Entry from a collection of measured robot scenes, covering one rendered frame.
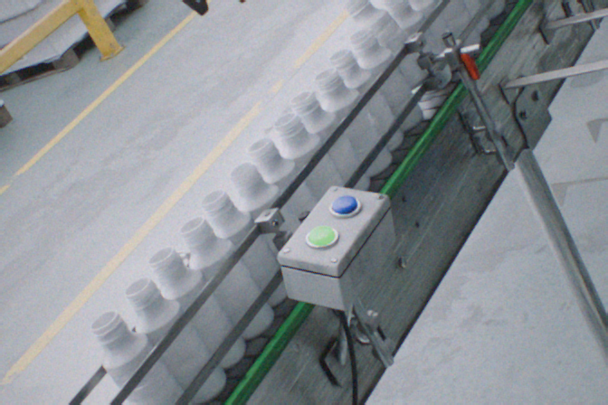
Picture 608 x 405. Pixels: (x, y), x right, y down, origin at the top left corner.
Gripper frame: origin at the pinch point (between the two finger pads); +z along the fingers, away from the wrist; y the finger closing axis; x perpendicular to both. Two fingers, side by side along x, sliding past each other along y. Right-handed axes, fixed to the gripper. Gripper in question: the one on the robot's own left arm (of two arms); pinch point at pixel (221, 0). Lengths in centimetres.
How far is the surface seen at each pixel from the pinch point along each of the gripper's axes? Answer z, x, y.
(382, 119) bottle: 34.3, 31.8, -13.5
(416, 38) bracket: 28, 44, -10
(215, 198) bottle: 24.1, -1.0, -16.8
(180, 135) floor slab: 140, 271, -321
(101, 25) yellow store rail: 120, 420, -499
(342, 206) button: 27.8, -1.5, 2.1
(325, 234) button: 27.9, -6.8, 2.6
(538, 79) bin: 47, 60, -4
